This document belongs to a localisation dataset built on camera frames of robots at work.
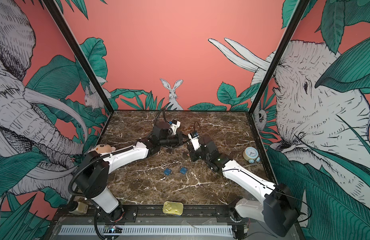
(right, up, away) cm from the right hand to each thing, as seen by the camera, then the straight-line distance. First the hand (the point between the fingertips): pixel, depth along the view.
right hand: (187, 146), depth 80 cm
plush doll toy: (-52, -3, +10) cm, 53 cm away
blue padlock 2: (-3, -16, +9) cm, 18 cm away
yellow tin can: (-6, -30, -7) cm, 31 cm away
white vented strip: (-17, -39, -9) cm, 44 cm away
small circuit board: (-36, -38, -10) cm, 53 cm away
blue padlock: (-13, -17, +9) cm, 23 cm away
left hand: (+3, +5, -2) cm, 6 cm away
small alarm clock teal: (+40, -7, +13) cm, 43 cm away
